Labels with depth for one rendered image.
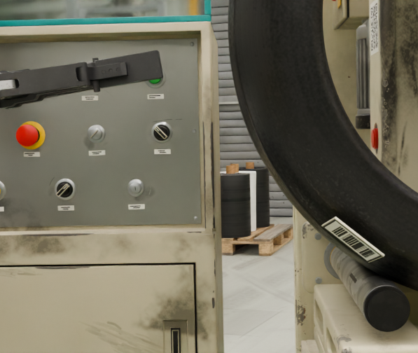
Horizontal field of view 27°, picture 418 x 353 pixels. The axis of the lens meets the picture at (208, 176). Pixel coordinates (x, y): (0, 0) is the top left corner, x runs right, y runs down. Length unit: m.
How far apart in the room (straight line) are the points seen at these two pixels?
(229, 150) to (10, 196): 9.40
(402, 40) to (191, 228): 0.58
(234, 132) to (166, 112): 9.36
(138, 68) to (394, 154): 0.43
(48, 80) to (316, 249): 0.46
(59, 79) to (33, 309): 0.75
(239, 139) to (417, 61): 9.72
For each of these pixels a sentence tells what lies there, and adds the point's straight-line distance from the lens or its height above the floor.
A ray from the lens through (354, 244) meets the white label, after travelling 0.87.
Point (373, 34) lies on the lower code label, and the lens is 1.31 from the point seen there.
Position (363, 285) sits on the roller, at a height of 0.92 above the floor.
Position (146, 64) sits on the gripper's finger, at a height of 1.15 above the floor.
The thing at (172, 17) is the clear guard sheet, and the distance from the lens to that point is 1.58.
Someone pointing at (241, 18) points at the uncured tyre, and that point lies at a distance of 0.88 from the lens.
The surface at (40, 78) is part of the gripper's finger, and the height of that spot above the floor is 1.14.
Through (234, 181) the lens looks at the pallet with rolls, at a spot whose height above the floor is 0.64.
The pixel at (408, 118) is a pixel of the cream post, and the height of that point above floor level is 1.09.
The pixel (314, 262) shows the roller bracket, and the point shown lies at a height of 0.89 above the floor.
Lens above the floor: 1.08
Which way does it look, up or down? 3 degrees down
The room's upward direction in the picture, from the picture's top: 1 degrees counter-clockwise
